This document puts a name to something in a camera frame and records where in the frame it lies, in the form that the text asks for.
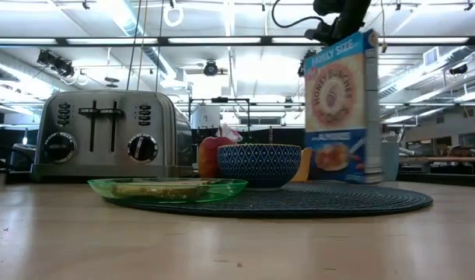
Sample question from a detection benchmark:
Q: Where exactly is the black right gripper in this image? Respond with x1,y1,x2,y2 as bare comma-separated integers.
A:
313,0,372,44

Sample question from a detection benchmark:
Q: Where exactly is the blue family size cereal box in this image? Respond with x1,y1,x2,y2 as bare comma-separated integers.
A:
303,30,386,184

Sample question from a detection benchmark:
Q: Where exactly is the blue patterned ceramic bowl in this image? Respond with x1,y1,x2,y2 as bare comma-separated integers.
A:
216,143,302,191

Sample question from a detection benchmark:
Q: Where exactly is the red apple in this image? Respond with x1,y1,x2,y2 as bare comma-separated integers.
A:
197,135,237,179

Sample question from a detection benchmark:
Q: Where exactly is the green transparent glass plate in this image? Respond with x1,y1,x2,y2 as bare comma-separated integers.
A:
87,177,249,204

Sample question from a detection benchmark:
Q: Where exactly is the brown toast slice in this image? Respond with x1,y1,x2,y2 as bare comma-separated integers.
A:
111,181,211,201

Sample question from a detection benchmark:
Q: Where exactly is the light blue cup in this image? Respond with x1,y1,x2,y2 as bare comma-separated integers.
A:
381,141,400,182

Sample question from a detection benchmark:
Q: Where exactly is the yellow plastic bin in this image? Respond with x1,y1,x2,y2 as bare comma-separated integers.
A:
290,146,313,183

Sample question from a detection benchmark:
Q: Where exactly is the wooden desk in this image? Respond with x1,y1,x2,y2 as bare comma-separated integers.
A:
400,156,475,163

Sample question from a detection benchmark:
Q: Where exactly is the round dark woven placemat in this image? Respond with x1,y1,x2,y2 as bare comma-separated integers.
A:
103,180,435,219

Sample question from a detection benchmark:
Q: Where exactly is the stainless steel four-slot toaster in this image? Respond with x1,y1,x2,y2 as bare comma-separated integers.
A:
30,89,194,182

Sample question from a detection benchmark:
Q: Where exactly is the dark office chair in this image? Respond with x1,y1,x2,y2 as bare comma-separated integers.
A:
9,142,35,172

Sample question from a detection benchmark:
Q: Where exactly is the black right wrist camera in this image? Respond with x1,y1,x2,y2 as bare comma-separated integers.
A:
305,21,335,44

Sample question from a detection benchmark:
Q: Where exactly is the hanging cord with brown plug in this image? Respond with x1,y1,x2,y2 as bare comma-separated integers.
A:
379,0,389,54

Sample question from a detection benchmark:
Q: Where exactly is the black ceiling camera with cable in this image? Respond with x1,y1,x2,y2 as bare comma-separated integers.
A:
298,49,318,78

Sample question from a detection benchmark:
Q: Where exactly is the black aluminium rig frame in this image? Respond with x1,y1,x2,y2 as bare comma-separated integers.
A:
0,36,475,47

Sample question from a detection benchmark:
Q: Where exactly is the round black ceiling camera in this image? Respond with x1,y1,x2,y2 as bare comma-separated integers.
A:
203,60,219,77

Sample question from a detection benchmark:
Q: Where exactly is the white hanging ring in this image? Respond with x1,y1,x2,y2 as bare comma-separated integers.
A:
162,3,184,27

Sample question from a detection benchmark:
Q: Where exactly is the black ceiling camera cluster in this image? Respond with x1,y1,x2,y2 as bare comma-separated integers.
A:
37,49,75,78

